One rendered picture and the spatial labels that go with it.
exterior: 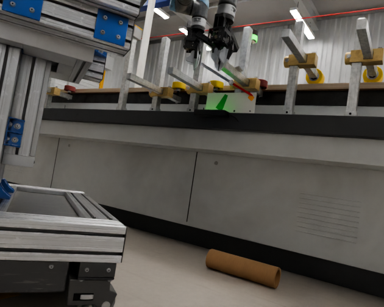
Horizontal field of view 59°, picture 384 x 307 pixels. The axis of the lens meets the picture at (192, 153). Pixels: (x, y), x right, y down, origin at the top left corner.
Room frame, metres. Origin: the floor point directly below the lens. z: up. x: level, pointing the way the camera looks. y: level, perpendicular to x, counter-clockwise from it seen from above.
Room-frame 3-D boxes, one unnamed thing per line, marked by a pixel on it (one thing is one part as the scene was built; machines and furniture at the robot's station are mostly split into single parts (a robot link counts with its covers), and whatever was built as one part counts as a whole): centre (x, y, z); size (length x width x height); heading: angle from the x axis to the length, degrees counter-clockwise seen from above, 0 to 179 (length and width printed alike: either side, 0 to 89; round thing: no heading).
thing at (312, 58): (1.44, -0.41, 0.95); 0.14 x 0.06 x 0.05; 57
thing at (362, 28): (1.26, -0.62, 0.95); 0.50 x 0.04 x 0.04; 147
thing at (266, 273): (1.41, -0.27, 0.04); 0.30 x 0.08 x 0.08; 57
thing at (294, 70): (1.45, -0.39, 0.89); 0.04 x 0.04 x 0.48; 57
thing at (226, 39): (1.30, -0.05, 0.96); 0.09 x 0.08 x 0.12; 147
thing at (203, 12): (1.64, 0.07, 1.21); 0.09 x 0.08 x 0.11; 103
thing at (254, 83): (1.57, -0.20, 0.85); 0.14 x 0.06 x 0.05; 57
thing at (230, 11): (1.31, -0.05, 1.04); 0.08 x 0.08 x 0.05
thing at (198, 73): (1.72, 0.03, 0.89); 0.04 x 0.04 x 0.48; 57
